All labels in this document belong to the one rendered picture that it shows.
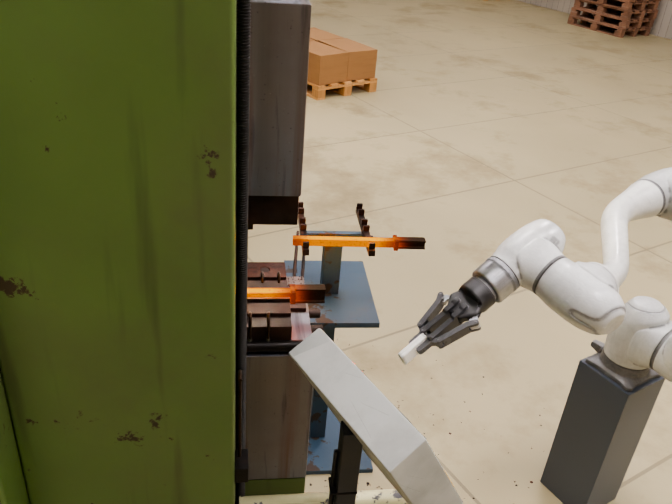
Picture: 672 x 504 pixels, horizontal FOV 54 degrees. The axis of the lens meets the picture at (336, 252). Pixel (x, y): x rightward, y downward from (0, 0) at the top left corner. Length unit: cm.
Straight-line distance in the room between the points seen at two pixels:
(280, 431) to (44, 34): 120
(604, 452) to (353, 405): 147
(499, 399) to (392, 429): 200
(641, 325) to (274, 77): 144
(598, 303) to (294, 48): 77
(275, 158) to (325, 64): 540
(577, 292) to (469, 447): 156
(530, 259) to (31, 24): 101
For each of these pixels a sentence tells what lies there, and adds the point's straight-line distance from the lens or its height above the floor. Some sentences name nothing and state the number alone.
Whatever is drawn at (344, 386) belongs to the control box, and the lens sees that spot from 122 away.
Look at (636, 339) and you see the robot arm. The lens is 232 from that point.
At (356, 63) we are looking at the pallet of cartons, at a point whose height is 31.
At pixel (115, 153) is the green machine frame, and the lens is 114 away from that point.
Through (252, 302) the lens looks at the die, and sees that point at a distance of 176.
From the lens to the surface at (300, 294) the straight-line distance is 178.
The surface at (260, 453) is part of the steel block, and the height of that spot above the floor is 57.
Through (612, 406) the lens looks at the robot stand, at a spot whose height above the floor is 52.
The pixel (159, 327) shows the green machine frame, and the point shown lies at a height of 122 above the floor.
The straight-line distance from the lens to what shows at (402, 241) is 213.
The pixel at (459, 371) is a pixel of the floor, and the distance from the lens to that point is 322.
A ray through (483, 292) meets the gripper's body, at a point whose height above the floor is 124.
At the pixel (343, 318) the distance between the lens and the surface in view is 221.
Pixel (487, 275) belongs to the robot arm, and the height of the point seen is 127.
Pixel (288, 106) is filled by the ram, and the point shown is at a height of 157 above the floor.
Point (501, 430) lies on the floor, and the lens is 298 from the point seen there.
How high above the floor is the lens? 198
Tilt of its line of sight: 30 degrees down
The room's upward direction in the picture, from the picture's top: 5 degrees clockwise
